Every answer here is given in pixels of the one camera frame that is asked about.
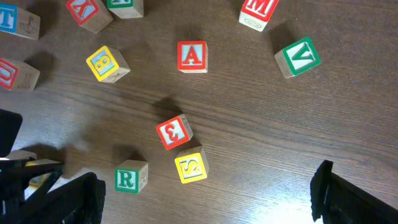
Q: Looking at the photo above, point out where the yellow 8 block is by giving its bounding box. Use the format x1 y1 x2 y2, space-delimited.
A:
86 45 131 83

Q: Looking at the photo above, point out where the blue T block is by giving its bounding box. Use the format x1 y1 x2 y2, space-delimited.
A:
0 3 40 40

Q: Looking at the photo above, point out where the red Y tilted block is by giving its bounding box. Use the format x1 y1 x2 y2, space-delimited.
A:
66 0 113 34

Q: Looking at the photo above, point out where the green R block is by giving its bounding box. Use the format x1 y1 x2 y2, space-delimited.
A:
114 160 149 194

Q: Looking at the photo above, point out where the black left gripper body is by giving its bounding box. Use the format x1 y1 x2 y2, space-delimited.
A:
0 109 23 157

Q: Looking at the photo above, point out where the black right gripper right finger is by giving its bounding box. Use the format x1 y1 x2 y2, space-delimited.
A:
310 160 397 224

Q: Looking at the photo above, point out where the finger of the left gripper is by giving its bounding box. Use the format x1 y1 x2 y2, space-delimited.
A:
1 159 65 223

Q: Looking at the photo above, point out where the red I block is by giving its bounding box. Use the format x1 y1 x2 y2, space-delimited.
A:
6 150 37 160

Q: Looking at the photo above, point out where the green V block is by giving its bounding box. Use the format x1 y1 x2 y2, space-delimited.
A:
274 37 322 78

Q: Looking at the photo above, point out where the yellow C block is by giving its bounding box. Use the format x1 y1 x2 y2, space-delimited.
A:
25 159 58 190

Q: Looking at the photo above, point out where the yellow S block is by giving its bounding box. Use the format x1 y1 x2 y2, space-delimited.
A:
175 146 209 184

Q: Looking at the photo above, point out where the red U block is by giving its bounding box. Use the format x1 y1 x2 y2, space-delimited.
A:
1 58 40 91

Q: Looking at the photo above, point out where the red 3 block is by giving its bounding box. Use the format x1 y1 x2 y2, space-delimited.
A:
156 114 193 150

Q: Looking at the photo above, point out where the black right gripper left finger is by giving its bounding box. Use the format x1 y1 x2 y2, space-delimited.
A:
18 172 106 224

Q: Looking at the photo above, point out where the red M block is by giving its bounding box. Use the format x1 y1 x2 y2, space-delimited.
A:
239 0 279 32

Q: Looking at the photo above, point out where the red A block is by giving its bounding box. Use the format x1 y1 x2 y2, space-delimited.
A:
177 40 208 73

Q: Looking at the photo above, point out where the green N block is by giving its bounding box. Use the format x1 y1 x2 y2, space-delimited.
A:
107 0 144 19

